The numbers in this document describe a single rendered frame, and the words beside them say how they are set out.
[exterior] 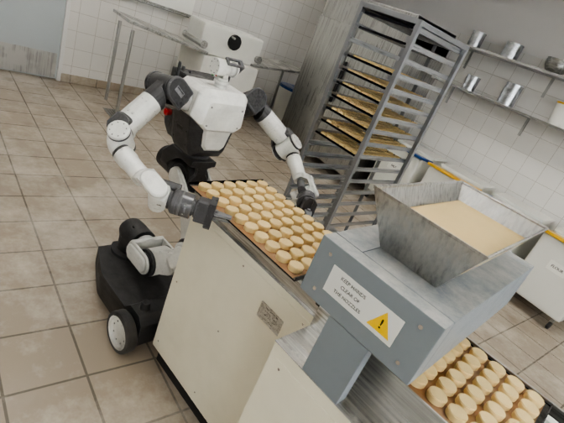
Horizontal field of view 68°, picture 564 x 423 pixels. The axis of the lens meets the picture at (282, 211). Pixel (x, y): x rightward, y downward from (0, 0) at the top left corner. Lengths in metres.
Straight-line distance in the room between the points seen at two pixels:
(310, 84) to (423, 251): 4.88
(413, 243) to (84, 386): 1.50
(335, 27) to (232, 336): 4.61
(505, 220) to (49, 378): 1.80
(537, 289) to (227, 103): 3.44
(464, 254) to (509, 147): 4.31
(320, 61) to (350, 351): 4.95
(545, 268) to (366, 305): 3.54
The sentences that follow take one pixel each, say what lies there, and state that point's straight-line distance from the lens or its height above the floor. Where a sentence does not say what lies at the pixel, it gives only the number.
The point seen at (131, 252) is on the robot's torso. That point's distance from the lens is 2.29.
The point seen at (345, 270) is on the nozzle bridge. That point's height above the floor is 1.14.
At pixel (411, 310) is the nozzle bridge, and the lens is 0.91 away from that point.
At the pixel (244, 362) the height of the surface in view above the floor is 0.48.
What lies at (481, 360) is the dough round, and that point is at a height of 0.92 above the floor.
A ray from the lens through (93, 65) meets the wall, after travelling 5.84.
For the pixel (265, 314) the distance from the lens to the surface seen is 1.46.
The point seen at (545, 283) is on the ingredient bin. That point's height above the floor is 0.35.
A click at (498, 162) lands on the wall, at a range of 5.24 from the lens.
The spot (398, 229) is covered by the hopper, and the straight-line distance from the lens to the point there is 1.01.
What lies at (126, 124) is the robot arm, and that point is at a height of 1.07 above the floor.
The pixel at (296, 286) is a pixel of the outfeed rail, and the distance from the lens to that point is 1.35.
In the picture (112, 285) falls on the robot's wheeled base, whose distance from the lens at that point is 2.25.
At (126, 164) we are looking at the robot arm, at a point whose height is 0.96.
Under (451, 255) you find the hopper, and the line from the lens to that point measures 0.96.
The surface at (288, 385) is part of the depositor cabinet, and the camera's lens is 1.19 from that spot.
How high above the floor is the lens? 1.59
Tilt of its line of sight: 24 degrees down
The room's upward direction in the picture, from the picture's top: 22 degrees clockwise
